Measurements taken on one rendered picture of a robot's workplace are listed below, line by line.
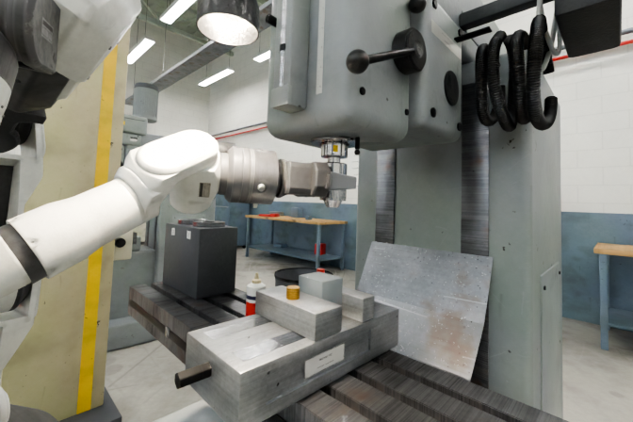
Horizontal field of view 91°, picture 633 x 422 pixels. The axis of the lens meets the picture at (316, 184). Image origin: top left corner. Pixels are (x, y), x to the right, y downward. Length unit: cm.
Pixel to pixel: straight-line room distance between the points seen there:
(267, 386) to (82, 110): 189
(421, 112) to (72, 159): 185
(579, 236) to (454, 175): 383
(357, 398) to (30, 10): 62
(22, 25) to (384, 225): 81
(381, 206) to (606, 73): 415
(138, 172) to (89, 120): 172
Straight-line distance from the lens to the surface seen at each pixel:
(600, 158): 466
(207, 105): 1082
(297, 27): 52
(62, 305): 218
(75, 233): 41
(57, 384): 232
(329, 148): 54
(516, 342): 85
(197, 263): 91
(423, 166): 87
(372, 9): 54
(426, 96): 61
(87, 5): 63
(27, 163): 90
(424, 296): 83
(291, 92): 48
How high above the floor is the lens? 120
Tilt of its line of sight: 3 degrees up
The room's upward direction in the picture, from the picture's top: 2 degrees clockwise
